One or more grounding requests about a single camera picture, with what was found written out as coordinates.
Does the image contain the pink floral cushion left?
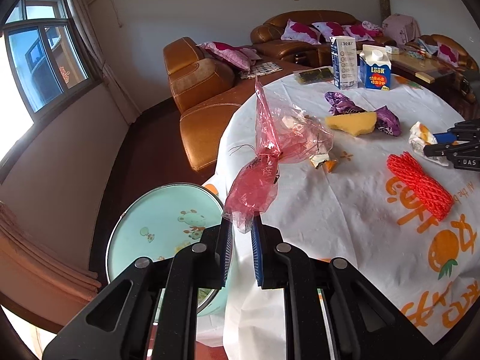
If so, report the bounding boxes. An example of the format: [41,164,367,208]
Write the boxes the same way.
[281,19,320,46]

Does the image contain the white orange printed tablecloth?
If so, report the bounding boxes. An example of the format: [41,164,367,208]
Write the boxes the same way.
[216,75,479,359]

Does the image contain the red orange wrapper pile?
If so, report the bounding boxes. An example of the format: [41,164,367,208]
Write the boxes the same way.
[309,153,338,173]

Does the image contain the red rope bundle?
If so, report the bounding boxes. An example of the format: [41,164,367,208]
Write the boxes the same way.
[385,150,456,222]

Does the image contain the pink floral cushion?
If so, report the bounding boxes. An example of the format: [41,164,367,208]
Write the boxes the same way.
[281,19,320,46]
[343,20,383,41]
[312,21,347,43]

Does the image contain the pink left curtain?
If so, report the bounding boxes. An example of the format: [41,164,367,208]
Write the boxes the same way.
[1,202,101,304]

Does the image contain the tall white blue carton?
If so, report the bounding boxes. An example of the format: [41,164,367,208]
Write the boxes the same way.
[330,36,358,89]

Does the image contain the blue Look milk carton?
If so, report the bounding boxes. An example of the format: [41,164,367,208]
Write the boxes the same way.
[360,45,391,91]

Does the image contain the pink covered chair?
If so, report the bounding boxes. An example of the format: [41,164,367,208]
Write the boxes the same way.
[382,14,422,46]

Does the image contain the brown armchair with cushion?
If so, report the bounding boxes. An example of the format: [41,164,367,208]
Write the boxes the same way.
[406,34,479,72]

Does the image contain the pink plastic bag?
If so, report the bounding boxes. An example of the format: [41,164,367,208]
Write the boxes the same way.
[223,80,334,233]

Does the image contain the window with brown frame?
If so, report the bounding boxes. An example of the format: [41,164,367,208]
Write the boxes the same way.
[1,0,100,180]

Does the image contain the dark seaweed snack pack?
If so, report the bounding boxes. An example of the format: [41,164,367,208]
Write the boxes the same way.
[294,67,334,85]

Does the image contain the white orange snack packet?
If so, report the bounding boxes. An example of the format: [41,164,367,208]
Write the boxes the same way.
[408,121,448,167]

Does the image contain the yellow sponge piece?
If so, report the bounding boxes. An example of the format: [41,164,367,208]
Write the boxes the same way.
[325,112,377,137]

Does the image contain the white box on coffee table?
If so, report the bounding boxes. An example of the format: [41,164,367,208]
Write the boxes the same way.
[385,46,400,55]

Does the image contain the pink floral cushion right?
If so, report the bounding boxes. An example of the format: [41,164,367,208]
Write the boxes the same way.
[343,20,383,41]

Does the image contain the brown leather chaise sofa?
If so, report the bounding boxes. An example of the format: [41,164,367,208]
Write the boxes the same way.
[162,36,313,173]

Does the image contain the pink floral cushion middle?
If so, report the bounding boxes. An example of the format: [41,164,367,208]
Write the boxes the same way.
[312,21,347,43]

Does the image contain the brown leather back sofa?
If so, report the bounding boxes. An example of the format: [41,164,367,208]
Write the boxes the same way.
[250,10,396,68]

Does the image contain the checkered cloth on sofa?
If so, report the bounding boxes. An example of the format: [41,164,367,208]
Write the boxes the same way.
[239,61,283,80]

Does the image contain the pink floral pillow chaise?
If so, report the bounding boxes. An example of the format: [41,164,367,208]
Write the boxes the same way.
[197,41,261,72]

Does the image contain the beige right curtain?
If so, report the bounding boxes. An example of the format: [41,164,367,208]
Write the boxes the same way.
[67,0,140,125]

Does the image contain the wooden coffee table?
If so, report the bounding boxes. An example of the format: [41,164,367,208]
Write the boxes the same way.
[387,47,463,95]

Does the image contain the purple foil wrapper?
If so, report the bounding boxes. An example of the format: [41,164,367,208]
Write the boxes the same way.
[324,91,402,137]

